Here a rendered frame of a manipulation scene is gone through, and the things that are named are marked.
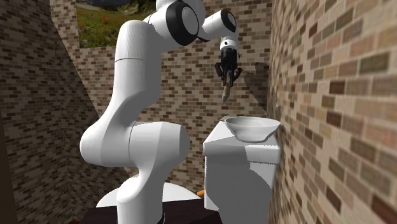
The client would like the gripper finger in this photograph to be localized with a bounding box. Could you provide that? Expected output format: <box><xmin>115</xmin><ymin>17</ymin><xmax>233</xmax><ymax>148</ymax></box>
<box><xmin>214</xmin><ymin>62</ymin><xmax>228</xmax><ymax>87</ymax></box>
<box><xmin>228</xmin><ymin>67</ymin><xmax>244</xmax><ymax>88</ymax></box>

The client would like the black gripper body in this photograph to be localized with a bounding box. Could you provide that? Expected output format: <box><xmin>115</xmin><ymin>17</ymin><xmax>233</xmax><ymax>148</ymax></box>
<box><xmin>220</xmin><ymin>47</ymin><xmax>240</xmax><ymax>74</ymax></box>

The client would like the brown grey tapered stick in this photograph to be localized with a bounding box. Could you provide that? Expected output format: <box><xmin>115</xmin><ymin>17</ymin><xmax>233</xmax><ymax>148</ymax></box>
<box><xmin>221</xmin><ymin>81</ymin><xmax>232</xmax><ymax>105</ymax></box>

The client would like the white bowl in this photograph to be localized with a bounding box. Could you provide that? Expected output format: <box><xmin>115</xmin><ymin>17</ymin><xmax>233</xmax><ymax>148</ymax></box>
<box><xmin>224</xmin><ymin>116</ymin><xmax>282</xmax><ymax>144</ymax></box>

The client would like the white toilet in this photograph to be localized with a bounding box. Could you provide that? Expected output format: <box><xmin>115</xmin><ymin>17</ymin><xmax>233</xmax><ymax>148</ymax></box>
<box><xmin>95</xmin><ymin>118</ymin><xmax>282</xmax><ymax>224</ymax></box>

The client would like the dark robot stand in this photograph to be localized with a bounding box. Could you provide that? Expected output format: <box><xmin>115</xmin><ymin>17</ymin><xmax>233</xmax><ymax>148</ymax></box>
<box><xmin>78</xmin><ymin>198</ymin><xmax>223</xmax><ymax>224</ymax></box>

